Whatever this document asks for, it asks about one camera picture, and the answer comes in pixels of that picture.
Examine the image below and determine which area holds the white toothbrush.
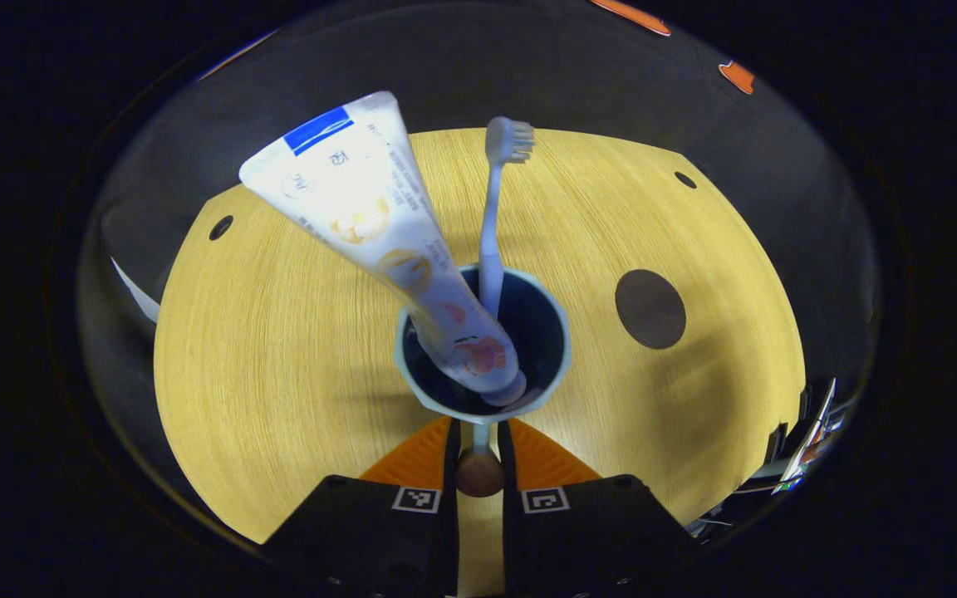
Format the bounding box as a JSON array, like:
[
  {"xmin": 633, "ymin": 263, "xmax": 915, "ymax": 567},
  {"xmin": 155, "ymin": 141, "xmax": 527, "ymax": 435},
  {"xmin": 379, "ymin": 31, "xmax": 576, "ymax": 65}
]
[{"xmin": 477, "ymin": 116, "xmax": 536, "ymax": 321}]

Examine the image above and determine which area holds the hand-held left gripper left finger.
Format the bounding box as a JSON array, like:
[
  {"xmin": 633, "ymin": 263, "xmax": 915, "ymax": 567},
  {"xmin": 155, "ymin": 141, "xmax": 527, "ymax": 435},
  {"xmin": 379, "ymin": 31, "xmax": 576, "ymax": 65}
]
[{"xmin": 263, "ymin": 415, "xmax": 463, "ymax": 598}]

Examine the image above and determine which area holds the white panel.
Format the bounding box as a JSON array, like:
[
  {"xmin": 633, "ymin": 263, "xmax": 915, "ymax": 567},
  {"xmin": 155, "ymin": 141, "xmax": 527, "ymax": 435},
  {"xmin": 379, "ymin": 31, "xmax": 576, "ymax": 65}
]
[{"xmin": 110, "ymin": 257, "xmax": 160, "ymax": 325}]

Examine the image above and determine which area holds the white toothpaste tube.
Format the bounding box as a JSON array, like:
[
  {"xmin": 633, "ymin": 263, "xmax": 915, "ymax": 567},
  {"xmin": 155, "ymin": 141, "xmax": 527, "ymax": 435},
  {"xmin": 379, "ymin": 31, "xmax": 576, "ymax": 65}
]
[{"xmin": 238, "ymin": 90, "xmax": 528, "ymax": 408}]

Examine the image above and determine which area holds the blue cup with wooden handle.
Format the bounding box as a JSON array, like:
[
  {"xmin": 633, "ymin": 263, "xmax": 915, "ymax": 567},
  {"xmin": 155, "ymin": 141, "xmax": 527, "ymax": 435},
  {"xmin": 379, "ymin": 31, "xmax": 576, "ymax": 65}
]
[{"xmin": 394, "ymin": 264, "xmax": 571, "ymax": 499}]

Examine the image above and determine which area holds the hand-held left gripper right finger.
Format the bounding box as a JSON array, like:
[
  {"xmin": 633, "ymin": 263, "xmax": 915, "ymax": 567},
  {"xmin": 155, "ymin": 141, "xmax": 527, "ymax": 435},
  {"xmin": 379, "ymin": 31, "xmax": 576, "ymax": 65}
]
[{"xmin": 497, "ymin": 419, "xmax": 704, "ymax": 598}]

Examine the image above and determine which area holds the white printed sheet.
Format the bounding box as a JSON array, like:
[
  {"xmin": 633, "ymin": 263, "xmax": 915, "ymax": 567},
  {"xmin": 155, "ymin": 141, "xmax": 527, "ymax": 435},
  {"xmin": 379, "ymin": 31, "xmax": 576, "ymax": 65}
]
[{"xmin": 765, "ymin": 378, "xmax": 849, "ymax": 499}]

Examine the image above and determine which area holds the dark brown round coaster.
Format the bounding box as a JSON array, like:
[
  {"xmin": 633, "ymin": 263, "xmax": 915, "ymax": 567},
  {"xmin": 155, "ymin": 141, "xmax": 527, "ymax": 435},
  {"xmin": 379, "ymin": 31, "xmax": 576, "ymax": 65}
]
[{"xmin": 615, "ymin": 268, "xmax": 688, "ymax": 350}]

